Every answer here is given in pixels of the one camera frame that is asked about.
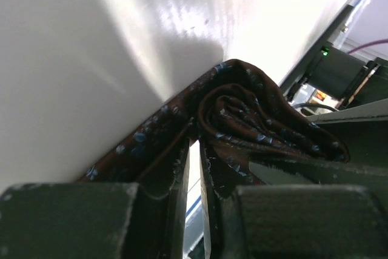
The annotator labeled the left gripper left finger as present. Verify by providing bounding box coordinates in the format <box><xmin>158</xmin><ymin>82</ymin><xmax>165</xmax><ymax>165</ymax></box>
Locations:
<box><xmin>133</xmin><ymin>139</ymin><xmax>190</xmax><ymax>258</ymax></box>

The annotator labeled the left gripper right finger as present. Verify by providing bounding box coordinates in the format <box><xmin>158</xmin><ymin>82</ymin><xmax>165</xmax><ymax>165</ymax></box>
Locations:
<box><xmin>200</xmin><ymin>143</ymin><xmax>241</xmax><ymax>258</ymax></box>

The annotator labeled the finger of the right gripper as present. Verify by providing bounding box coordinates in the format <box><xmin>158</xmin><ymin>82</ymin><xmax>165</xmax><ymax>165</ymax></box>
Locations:
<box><xmin>249</xmin><ymin>99</ymin><xmax>387</xmax><ymax>186</ymax></box>

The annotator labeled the brown floral tie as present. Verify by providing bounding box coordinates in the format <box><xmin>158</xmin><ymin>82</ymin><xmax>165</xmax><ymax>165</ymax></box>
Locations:
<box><xmin>80</xmin><ymin>59</ymin><xmax>350</xmax><ymax>196</ymax></box>

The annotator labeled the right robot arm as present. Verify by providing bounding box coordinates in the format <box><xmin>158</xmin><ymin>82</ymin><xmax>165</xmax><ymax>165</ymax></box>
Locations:
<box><xmin>250</xmin><ymin>44</ymin><xmax>387</xmax><ymax>193</ymax></box>

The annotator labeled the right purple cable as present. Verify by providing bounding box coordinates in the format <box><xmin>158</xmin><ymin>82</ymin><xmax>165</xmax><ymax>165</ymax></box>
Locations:
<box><xmin>347</xmin><ymin>38</ymin><xmax>388</xmax><ymax>55</ymax></box>

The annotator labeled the aluminium mounting rail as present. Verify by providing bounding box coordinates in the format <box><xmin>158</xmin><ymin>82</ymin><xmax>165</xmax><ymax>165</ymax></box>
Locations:
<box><xmin>279</xmin><ymin>0</ymin><xmax>370</xmax><ymax>101</ymax></box>

